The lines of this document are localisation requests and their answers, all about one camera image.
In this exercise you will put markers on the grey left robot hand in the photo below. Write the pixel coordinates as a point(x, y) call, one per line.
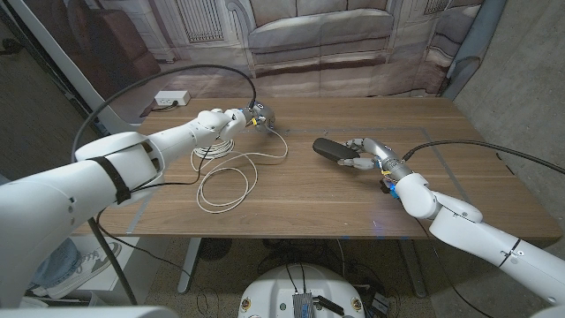
point(261, 115)

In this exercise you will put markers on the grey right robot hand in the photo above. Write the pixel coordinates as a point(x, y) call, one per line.
point(386, 154)

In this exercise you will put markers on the black glasses case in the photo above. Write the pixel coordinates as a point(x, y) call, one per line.
point(331, 149)

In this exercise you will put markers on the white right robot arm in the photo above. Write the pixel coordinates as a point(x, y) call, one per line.
point(476, 238)

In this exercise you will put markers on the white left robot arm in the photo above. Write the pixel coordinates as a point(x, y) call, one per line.
point(88, 185)

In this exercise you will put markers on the white power strip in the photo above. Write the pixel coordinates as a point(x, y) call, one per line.
point(172, 97)

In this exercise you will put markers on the printed sofa room backdrop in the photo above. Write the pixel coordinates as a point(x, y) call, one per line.
point(318, 44)

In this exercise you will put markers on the white table leg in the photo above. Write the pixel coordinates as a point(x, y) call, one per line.
point(190, 265)
point(415, 274)

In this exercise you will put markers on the grey rolled backdrop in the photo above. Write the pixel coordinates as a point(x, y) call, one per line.
point(474, 44)

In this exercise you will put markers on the grey finned electronics box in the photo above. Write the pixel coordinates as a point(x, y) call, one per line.
point(303, 305)

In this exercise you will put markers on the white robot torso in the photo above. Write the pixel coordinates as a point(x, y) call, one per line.
point(273, 291)

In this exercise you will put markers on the white leaning board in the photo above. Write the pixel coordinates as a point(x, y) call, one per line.
point(66, 57)

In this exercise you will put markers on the grey and white sneaker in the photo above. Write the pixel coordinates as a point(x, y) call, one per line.
point(95, 260)

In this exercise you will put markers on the person in blue jeans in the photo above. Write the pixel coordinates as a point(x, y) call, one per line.
point(57, 265)

